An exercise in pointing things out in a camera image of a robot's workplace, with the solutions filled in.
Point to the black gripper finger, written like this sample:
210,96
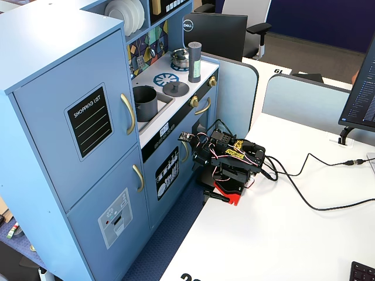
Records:
205,167
196,162

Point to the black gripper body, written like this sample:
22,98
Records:
200,159

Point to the gray cylindrical salt shaker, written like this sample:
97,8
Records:
194,64

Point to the bare person forearm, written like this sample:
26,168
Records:
355,77

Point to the red and black robot base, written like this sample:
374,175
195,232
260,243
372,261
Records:
231,191

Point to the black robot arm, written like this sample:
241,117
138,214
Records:
234,155

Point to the gold stove knob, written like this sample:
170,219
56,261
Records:
212,81
194,101

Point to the gray round pot lid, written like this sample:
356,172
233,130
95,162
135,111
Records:
175,89

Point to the gray plastic pot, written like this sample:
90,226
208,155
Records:
146,108

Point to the silver metal toy pot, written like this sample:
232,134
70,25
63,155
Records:
180,58

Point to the gray ice dispenser panel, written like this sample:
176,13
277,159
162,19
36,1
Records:
115,218

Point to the low light blue desk partition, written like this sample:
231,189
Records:
301,102

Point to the silver toy spatula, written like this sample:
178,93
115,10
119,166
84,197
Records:
140,63

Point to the silver toy ladle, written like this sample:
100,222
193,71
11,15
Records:
152,52

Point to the black shopping list board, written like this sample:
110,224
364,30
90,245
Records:
89,123

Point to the black Dell monitor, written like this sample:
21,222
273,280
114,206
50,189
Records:
219,35

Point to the dark office chair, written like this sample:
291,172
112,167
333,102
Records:
205,6

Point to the white-backed office chair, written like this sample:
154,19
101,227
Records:
249,8

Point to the white toy plate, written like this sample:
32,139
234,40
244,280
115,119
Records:
133,17
117,14
141,13

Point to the monitor with lit screen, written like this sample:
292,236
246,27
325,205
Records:
363,96

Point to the blue wooden toy kitchen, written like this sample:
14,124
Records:
58,58

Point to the black keyboard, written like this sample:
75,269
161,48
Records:
363,272

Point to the red green white roll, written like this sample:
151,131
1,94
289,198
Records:
12,230

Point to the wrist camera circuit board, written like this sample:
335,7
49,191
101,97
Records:
187,137

